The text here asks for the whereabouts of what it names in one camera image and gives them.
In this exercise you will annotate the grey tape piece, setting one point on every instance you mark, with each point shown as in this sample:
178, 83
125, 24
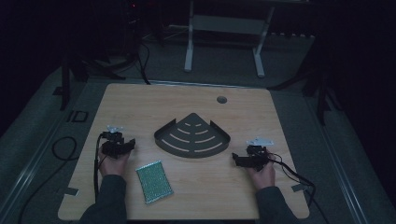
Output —
299, 187
70, 191

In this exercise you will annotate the person's left hand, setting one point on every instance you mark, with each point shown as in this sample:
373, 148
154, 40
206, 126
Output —
114, 165

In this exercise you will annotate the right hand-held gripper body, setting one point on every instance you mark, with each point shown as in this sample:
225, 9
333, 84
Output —
257, 154

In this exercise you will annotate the dark tripod stand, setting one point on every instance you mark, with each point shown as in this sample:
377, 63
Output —
320, 90
74, 68

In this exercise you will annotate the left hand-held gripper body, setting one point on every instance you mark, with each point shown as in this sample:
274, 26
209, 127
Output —
112, 143

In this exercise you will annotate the person's right hand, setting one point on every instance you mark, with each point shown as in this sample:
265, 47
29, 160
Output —
264, 177

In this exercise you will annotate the dark metal corner shelf rack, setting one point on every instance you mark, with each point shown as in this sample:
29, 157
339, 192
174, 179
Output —
192, 140

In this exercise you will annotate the green sponge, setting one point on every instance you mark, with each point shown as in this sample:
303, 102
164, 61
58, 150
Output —
154, 182

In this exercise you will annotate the white metal stand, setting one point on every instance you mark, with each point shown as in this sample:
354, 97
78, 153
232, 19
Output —
224, 25

